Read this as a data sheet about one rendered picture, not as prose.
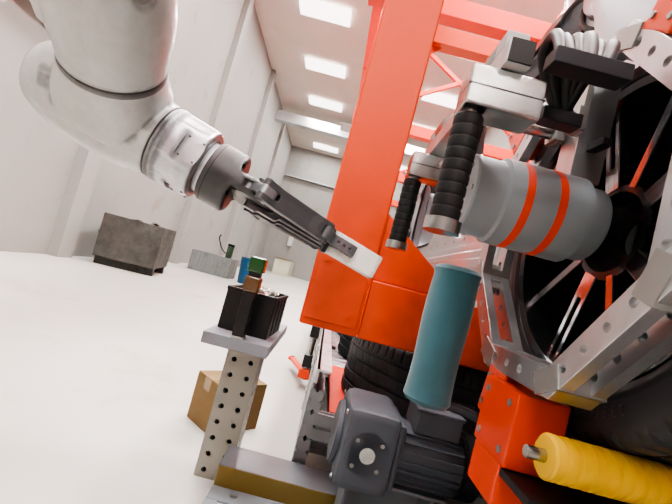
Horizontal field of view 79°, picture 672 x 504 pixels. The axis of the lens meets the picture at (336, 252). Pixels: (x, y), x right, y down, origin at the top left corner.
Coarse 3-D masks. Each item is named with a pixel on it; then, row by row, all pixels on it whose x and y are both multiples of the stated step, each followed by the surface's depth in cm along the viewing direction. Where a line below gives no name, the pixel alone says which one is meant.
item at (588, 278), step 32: (640, 96) 68; (640, 128) 75; (608, 160) 72; (640, 160) 81; (608, 192) 69; (640, 192) 62; (608, 256) 71; (640, 256) 58; (544, 288) 82; (576, 288) 88; (608, 288) 63; (544, 320) 82; (576, 320) 69; (544, 352) 73
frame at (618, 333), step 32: (640, 32) 55; (640, 64) 53; (544, 160) 84; (480, 256) 92; (512, 256) 89; (480, 288) 87; (640, 288) 42; (480, 320) 82; (512, 320) 80; (608, 320) 46; (640, 320) 42; (512, 352) 66; (576, 352) 50; (608, 352) 46; (640, 352) 46; (544, 384) 54; (576, 384) 50; (608, 384) 49
